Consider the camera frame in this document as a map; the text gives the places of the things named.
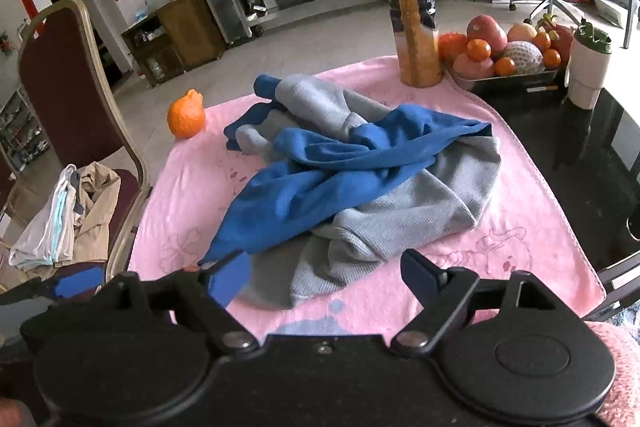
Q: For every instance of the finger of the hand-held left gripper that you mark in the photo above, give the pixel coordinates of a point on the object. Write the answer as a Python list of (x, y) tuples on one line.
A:
[(75, 284)]

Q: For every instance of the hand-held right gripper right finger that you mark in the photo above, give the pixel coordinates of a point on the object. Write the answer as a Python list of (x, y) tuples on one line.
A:
[(416, 273)]

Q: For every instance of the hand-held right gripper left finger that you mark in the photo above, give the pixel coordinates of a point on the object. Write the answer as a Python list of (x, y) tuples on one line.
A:
[(230, 279)]

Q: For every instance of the grey and blue sweater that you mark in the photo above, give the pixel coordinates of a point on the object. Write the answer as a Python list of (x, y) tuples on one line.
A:
[(400, 207)]

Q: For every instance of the white and light blue garment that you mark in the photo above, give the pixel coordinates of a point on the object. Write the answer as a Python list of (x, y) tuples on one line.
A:
[(40, 237)]

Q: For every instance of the beige garment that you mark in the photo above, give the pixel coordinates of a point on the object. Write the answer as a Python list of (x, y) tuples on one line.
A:
[(97, 207)]

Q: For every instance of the pink printed towel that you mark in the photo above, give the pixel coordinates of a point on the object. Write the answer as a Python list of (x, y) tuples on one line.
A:
[(525, 217)]

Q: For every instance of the bumpy orange citrus fruit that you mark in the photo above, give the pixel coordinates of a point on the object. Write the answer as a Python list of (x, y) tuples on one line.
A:
[(186, 119)]

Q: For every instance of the storage shelf with goods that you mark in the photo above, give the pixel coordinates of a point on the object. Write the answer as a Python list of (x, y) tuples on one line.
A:
[(20, 127)]

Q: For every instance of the dark metal fruit tray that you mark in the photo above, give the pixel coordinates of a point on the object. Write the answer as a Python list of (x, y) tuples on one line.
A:
[(500, 83)]

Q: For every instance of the cigarette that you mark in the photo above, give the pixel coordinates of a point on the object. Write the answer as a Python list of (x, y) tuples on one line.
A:
[(542, 89)]

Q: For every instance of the small orange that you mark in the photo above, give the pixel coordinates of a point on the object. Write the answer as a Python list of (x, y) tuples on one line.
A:
[(477, 51), (551, 58), (542, 41), (505, 67)]

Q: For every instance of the pink knit clothing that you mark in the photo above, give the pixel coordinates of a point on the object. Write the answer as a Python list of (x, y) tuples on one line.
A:
[(622, 372)]

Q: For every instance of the red-orange spiky fruit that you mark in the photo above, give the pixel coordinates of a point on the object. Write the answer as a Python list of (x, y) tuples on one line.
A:
[(451, 46)]

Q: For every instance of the white foam-netted fruit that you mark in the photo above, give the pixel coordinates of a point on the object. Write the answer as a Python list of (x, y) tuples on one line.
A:
[(522, 57)]

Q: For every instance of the orange juice bottle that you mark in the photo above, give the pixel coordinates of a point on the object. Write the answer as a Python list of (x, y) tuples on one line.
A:
[(410, 32)]

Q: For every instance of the wooden cabinet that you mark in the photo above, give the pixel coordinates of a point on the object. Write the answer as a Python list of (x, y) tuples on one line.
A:
[(187, 32)]

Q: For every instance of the pale yellow-pink apple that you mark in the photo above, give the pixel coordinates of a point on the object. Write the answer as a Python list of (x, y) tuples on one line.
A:
[(522, 32)]

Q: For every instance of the white cup with green lid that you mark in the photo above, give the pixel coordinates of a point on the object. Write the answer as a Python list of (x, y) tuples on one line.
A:
[(587, 72)]

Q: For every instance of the dragon fruit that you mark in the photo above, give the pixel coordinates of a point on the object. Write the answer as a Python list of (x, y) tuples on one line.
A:
[(562, 39)]

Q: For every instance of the small red banner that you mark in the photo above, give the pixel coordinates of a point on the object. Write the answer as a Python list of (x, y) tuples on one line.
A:
[(28, 6)]

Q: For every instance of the maroon chair with gold frame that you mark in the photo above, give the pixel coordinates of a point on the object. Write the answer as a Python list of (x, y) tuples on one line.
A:
[(65, 82)]

